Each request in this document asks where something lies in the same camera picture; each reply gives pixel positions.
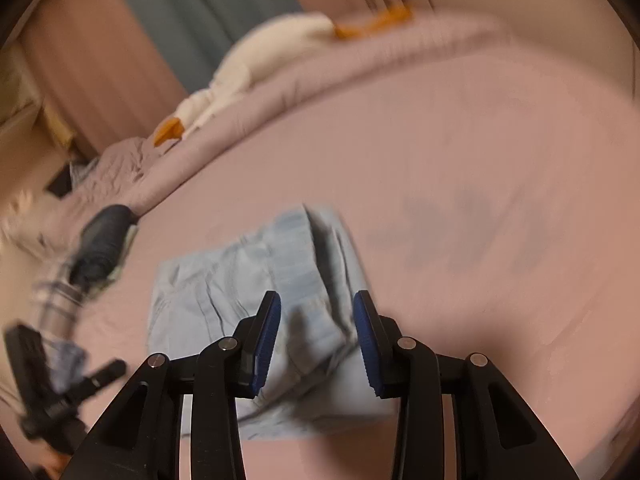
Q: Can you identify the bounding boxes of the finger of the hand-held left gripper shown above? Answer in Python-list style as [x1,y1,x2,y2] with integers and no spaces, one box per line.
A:
[75,359,127,397]

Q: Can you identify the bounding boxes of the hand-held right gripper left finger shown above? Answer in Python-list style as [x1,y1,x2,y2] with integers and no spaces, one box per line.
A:
[62,290,282,480]

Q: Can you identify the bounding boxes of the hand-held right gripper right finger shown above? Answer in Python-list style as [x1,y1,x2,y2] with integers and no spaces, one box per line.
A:
[352,290,581,480]

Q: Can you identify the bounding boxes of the light blue strawberry pants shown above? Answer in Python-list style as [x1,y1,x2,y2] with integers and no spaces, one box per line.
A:
[147,204,396,443]

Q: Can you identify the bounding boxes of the folded light blue jeans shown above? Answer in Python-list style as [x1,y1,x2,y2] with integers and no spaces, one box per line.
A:
[42,340,88,393]

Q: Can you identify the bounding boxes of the plaid pillow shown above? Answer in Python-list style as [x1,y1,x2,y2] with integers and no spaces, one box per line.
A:
[30,260,96,341]

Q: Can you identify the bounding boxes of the folded dark blue jeans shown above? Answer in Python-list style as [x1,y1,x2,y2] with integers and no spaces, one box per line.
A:
[67,204,138,291]

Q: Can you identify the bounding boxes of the dark cloth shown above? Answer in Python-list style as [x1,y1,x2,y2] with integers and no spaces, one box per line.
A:
[45,162,76,196]

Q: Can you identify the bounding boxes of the plaid shirt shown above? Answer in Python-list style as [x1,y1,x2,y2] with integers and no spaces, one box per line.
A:
[70,157,101,186]

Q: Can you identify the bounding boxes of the pink quilt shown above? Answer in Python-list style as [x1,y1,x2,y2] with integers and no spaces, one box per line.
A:
[65,10,506,216]

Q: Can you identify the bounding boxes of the white goose plush toy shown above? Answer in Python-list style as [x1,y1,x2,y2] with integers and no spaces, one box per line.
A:
[152,5,416,148]

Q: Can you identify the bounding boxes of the blue curtain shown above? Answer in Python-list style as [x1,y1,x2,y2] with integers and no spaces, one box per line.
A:
[100,0,306,96]

